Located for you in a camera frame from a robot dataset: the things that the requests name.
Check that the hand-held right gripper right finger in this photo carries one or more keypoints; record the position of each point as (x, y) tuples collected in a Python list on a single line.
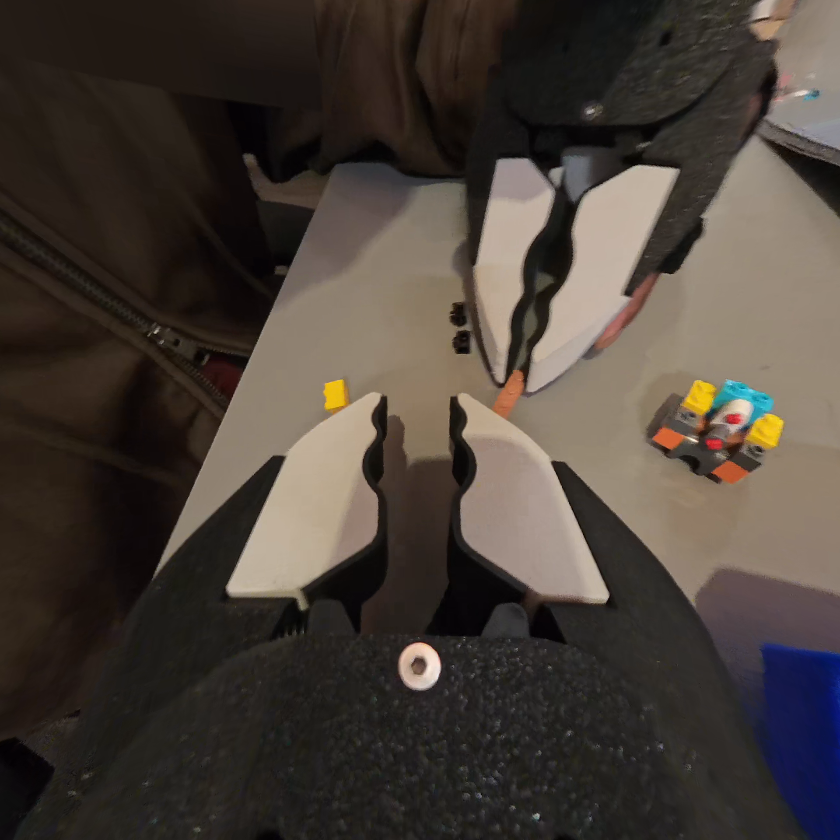
[(525, 512)]

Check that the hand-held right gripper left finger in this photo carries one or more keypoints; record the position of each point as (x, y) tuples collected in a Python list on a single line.
[(315, 512)]

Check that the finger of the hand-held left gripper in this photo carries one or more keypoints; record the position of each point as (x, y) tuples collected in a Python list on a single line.
[(610, 249), (505, 249)]

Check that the orange toy brick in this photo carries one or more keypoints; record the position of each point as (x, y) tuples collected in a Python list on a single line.
[(510, 397)]

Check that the yellow toy brick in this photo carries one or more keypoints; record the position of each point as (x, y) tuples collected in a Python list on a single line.
[(336, 395)]

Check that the person's left forearm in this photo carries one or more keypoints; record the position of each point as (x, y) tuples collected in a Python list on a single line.
[(407, 85)]

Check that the grey desk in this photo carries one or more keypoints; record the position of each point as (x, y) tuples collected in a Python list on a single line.
[(394, 262)]

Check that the person's left hand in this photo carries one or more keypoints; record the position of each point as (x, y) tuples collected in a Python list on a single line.
[(630, 318)]

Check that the dark grey small toy brick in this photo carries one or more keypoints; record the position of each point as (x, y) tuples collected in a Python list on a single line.
[(458, 313), (461, 341)]

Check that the open instruction booklet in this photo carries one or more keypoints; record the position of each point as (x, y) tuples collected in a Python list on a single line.
[(807, 98)]

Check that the colourful toy brick model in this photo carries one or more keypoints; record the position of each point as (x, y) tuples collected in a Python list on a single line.
[(718, 430)]

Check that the brown zip hoodie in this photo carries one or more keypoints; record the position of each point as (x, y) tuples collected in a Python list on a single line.
[(98, 328)]

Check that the blue storage bin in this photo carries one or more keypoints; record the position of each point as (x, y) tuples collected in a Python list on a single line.
[(800, 735)]

